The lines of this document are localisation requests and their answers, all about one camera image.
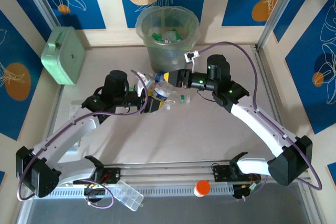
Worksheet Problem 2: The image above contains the white-capped blue-label clear bottle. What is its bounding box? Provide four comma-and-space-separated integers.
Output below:
154, 71, 169, 84

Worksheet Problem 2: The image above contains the translucent grey plastic bin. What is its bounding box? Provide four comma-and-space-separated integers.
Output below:
135, 5, 201, 72

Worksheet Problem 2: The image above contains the translucent green bin liner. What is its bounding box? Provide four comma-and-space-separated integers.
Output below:
135, 5, 201, 51

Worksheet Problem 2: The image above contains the clear plastic packet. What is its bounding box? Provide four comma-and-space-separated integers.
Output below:
69, 100, 86, 120

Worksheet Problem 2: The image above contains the mint green carry case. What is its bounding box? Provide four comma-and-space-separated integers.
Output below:
40, 26, 86, 86

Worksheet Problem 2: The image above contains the clear plastic organizer box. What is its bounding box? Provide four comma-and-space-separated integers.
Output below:
111, 180, 144, 212

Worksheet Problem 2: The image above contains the orange-capped white jar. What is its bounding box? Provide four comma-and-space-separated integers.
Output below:
193, 180, 211, 198

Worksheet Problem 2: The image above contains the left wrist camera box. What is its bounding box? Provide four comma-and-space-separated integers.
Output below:
134, 72, 149, 99

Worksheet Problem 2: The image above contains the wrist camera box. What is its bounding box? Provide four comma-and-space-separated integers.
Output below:
184, 50, 202, 74
134, 72, 149, 99

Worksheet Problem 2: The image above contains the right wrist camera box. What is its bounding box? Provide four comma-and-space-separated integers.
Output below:
184, 50, 202, 74

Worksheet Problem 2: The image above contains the aluminium mounting rail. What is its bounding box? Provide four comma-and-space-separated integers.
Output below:
25, 158, 309, 189

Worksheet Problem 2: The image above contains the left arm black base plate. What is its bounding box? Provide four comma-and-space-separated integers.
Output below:
99, 167, 121, 185

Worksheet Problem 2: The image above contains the white slotted cable duct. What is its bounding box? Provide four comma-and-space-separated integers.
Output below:
33, 185, 234, 200

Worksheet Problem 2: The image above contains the aluminium corner post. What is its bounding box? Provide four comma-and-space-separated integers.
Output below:
18, 0, 62, 29
256, 0, 307, 50

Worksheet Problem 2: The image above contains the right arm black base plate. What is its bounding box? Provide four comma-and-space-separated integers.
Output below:
212, 165, 263, 183

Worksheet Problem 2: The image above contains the black connector box with wires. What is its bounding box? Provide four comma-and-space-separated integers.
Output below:
232, 183, 263, 201
83, 181, 108, 199

